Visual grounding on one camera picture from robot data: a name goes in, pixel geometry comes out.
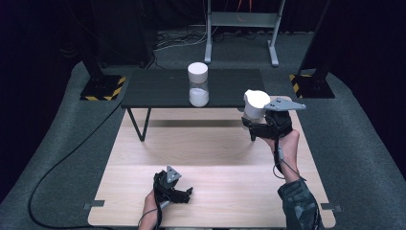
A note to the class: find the person's right hand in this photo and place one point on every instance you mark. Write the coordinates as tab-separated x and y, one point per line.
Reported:
288	147

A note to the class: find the grey metal stand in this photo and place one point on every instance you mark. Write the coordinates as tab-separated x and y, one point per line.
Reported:
242	19

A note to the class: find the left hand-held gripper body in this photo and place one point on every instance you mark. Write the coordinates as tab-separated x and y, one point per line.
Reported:
164	188

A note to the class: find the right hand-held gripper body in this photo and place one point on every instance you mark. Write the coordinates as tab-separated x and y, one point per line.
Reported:
279	123

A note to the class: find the clear jar with spouted white lid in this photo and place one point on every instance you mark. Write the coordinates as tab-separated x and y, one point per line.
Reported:
255	103

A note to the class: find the dark cabinet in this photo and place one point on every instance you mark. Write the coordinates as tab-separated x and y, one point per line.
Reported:
124	32

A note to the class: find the person's left hand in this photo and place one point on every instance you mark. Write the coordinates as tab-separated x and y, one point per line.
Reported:
150	206

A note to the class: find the black shelf with metal legs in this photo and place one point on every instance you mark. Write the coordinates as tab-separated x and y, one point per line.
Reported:
159	87

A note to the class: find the black stand with striped base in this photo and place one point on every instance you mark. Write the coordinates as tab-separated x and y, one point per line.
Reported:
102	87
314	86

